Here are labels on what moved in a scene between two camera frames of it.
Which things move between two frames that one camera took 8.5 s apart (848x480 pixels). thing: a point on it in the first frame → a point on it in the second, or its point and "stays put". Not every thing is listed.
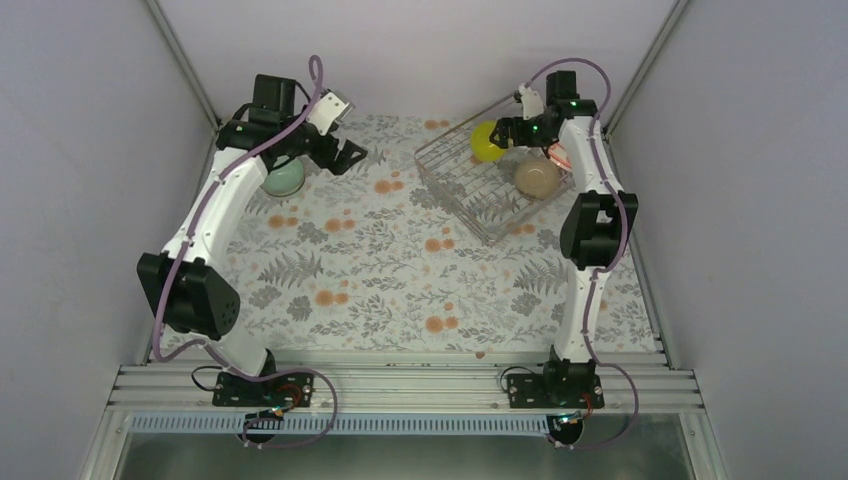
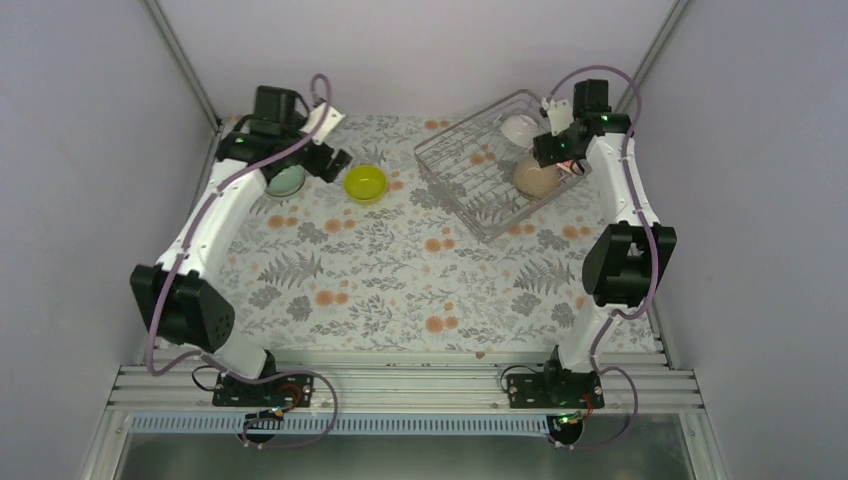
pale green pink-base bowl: x=285 y=180 stays put
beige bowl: x=537 y=178 stays put
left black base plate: x=296 y=390 stays put
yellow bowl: x=482 y=147 → x=365 y=184
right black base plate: x=564 y=391 stays put
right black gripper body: x=536 y=137 → x=567 y=151
